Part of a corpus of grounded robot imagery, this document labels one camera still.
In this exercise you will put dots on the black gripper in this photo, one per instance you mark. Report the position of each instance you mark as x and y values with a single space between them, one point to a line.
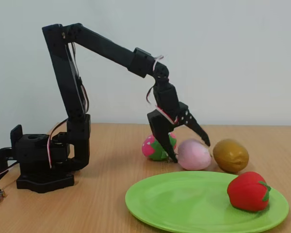
158 120

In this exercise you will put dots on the pink plush strawberry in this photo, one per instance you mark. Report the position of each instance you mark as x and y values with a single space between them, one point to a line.
149 148

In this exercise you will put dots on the green plate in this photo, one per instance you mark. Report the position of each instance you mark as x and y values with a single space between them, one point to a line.
179 204

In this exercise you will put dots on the pink plush peach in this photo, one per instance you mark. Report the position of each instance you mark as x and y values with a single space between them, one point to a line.
194 155

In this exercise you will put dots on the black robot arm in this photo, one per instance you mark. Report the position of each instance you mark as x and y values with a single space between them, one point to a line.
68 80

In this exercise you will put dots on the brown toy kiwi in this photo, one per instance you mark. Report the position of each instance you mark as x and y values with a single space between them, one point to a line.
230 155

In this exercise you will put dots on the red plush strawberry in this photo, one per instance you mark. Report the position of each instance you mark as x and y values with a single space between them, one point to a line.
247 191

